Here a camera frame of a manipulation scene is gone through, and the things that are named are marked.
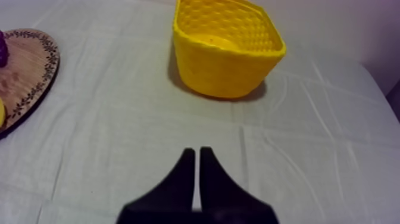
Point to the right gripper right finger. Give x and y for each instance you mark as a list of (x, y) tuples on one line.
[(222, 194)]

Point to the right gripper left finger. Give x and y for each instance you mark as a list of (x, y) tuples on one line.
[(175, 194)]

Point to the yellow plastic basket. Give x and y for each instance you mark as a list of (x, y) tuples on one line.
[(226, 53)]

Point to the round wooden board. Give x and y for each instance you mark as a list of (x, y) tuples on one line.
[(26, 75)]

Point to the yellow toy banana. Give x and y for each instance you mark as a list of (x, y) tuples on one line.
[(1, 111)]

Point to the purple toy grapes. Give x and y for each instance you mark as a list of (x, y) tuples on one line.
[(3, 51)]

